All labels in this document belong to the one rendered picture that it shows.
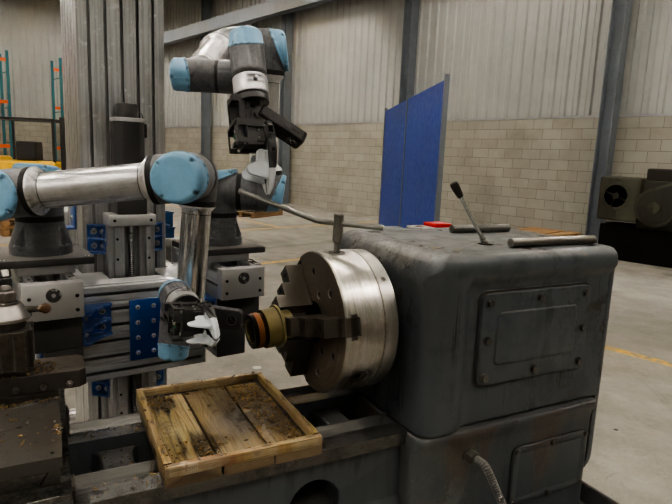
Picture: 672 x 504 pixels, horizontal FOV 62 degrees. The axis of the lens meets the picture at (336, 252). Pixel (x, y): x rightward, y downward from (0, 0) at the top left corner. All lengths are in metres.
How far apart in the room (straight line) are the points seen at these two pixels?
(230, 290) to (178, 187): 0.43
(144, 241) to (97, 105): 0.42
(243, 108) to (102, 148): 0.70
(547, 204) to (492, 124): 2.14
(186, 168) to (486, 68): 11.94
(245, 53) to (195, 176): 0.29
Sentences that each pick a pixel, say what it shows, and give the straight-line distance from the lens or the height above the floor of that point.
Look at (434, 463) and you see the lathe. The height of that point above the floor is 0.80.
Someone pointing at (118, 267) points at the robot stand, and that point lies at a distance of 1.75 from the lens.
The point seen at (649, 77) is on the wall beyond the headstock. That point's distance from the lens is 11.50.
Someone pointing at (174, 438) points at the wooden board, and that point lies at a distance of 1.19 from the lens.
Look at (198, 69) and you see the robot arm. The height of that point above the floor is 1.62.
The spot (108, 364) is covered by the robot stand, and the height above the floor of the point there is 0.85.
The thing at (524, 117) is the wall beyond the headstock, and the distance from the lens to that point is 12.34.
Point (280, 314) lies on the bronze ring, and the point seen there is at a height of 1.11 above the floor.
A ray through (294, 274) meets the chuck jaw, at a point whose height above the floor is 1.18.
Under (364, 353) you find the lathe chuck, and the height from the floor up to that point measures 1.05.
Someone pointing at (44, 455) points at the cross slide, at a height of 0.97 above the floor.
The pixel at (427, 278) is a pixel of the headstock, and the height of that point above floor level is 1.21.
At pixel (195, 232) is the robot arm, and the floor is 1.24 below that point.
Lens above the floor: 1.44
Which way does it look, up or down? 10 degrees down
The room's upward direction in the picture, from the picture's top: 2 degrees clockwise
